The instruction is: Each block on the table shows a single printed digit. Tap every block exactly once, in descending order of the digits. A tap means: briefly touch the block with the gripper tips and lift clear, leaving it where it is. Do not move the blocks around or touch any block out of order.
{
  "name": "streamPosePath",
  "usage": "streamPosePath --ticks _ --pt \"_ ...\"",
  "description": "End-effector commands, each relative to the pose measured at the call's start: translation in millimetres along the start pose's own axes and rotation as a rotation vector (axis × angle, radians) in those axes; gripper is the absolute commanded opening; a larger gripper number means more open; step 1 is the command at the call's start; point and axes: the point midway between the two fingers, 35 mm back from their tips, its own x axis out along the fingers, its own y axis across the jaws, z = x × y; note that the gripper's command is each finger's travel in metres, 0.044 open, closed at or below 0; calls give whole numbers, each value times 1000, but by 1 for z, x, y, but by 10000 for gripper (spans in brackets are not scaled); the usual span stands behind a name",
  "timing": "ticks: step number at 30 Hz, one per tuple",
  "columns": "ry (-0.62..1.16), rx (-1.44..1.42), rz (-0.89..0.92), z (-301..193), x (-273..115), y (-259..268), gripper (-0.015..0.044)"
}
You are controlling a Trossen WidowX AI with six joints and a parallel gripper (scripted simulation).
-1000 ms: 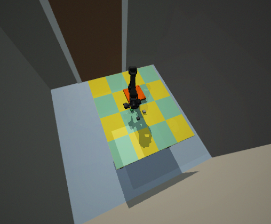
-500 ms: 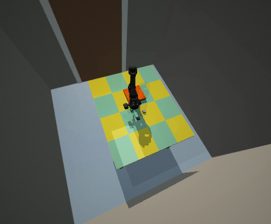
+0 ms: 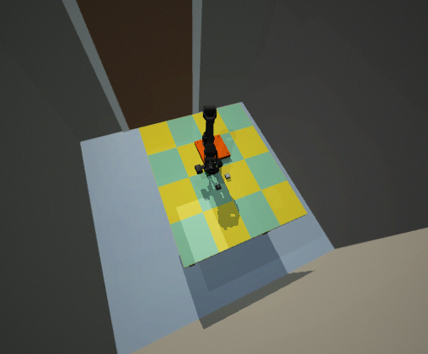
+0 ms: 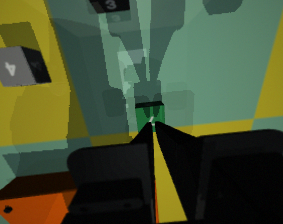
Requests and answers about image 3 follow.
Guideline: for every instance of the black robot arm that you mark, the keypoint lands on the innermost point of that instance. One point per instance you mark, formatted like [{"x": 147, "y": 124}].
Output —
[{"x": 210, "y": 114}]

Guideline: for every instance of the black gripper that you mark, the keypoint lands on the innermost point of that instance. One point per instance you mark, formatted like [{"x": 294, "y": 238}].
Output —
[{"x": 199, "y": 168}]

